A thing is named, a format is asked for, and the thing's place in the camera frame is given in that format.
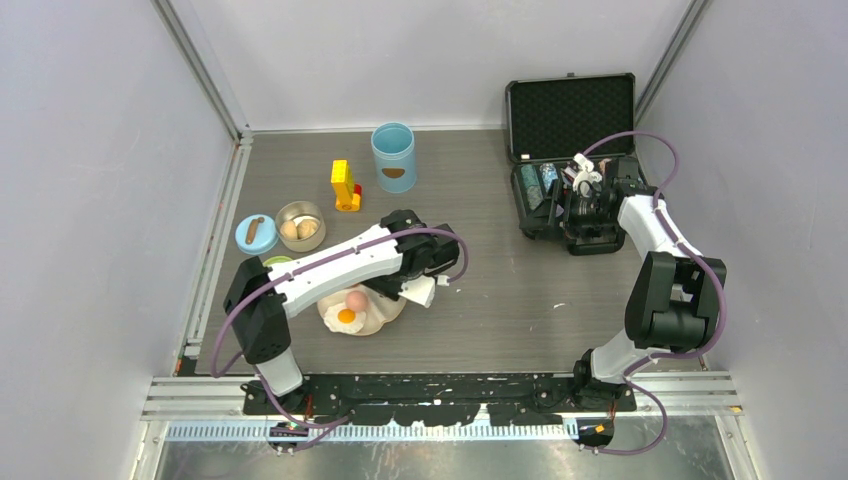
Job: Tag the light blue cylindrical canister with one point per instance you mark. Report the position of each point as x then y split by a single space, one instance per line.
393 147

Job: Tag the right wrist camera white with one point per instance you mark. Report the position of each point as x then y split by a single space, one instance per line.
582 175

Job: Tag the aluminium front rail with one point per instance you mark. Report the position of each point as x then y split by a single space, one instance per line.
206 410

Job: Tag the fried egg toy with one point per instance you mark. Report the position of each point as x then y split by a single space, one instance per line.
338 318

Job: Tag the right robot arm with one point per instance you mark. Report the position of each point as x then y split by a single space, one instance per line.
674 306

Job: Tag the black poker chip case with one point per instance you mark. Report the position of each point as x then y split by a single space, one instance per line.
551 120

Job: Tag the green round lid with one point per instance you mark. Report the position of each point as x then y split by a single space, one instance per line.
274 260

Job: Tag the white dumpling bun toy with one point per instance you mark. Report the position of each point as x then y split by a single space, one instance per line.
307 227

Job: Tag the steel lunch box bowl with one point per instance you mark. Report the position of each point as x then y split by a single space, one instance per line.
286 220

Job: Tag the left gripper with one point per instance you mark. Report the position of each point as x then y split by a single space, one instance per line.
391 290

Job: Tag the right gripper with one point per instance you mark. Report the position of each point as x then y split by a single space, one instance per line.
551 230

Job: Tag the light blue lid with strap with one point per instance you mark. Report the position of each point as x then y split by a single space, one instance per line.
256 234

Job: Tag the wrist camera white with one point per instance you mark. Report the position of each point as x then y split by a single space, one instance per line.
422 290
582 175

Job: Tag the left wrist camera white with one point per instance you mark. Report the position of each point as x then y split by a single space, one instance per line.
422 290

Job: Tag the yellow red toy block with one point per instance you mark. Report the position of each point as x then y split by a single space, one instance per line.
348 194

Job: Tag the pink egg toy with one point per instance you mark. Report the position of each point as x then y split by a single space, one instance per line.
356 301

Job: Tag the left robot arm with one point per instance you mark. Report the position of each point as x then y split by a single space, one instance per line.
400 255

